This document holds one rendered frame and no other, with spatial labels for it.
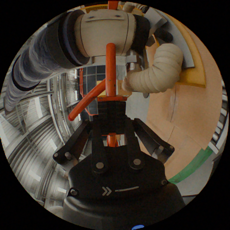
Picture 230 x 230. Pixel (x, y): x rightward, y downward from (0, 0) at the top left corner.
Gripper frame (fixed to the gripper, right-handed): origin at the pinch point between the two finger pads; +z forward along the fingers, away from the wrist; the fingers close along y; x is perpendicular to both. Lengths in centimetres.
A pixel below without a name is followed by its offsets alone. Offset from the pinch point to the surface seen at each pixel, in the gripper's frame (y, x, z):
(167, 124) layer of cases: 66, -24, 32
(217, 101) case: 25.1, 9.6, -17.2
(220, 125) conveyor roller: 65, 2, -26
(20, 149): -500, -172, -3
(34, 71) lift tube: -24.0, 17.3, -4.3
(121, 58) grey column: 21, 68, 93
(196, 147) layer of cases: 66, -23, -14
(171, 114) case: 25.1, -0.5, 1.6
